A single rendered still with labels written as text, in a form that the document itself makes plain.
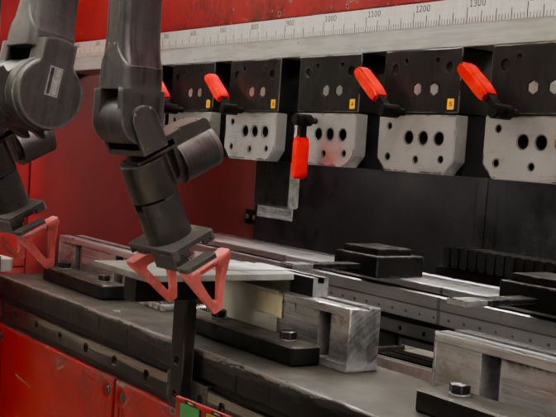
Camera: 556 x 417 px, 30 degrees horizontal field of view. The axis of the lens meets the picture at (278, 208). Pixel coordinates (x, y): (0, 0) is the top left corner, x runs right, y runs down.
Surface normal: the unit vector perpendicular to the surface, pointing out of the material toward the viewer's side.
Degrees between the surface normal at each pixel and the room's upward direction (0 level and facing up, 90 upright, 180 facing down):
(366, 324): 90
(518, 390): 90
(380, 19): 90
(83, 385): 90
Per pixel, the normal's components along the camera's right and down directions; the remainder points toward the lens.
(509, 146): -0.82, -0.03
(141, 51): 0.61, -0.10
